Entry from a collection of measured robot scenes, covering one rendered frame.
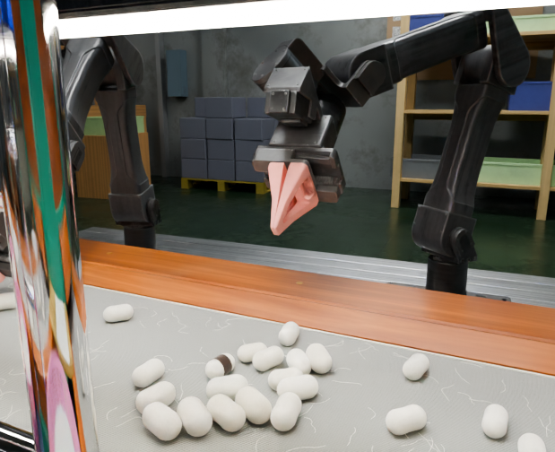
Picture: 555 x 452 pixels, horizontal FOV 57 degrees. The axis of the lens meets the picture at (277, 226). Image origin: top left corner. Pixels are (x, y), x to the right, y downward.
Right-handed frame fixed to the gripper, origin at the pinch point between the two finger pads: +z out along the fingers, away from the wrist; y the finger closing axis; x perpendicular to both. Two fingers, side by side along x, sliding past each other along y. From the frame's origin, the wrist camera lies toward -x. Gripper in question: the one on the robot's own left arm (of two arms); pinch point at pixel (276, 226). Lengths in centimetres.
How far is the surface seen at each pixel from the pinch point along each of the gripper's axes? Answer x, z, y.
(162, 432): -7.6, 24.7, 1.8
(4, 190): -33.0, 22.4, 7.9
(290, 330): 4.1, 10.1, 3.9
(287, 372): -0.8, 16.1, 7.0
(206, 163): 328, -301, -296
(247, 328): 6.7, 9.9, -2.3
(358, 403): 1.0, 16.6, 13.3
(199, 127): 297, -326, -304
